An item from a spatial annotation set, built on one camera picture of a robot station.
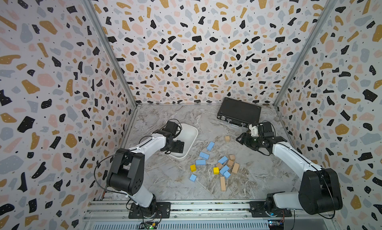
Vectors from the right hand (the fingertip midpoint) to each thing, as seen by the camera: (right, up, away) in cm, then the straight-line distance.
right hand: (240, 140), depth 88 cm
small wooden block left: (-13, -15, 0) cm, 19 cm away
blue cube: (-28, -20, -5) cm, 35 cm away
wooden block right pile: (-3, -16, -2) cm, 16 cm away
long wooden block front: (-11, -24, -7) cm, 28 cm away
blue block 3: (-24, -14, +3) cm, 28 cm away
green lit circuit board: (-49, -37, -18) cm, 64 cm away
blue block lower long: (-10, -17, -1) cm, 20 cm away
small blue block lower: (-9, -18, -4) cm, 21 cm away
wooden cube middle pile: (-6, -13, 0) cm, 14 cm away
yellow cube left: (-28, -16, -2) cm, 32 cm away
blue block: (-17, -5, +9) cm, 20 cm away
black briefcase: (+5, +17, +23) cm, 29 cm away
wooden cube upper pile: (-4, -11, +3) cm, 12 cm away
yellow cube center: (-15, -17, -2) cm, 23 cm away
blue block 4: (-10, -12, +3) cm, 16 cm away
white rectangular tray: (-33, +2, +11) cm, 34 cm away
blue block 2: (-22, -10, +5) cm, 24 cm away
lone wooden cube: (-6, 0, +12) cm, 13 cm away
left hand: (-38, -5, +4) cm, 39 cm away
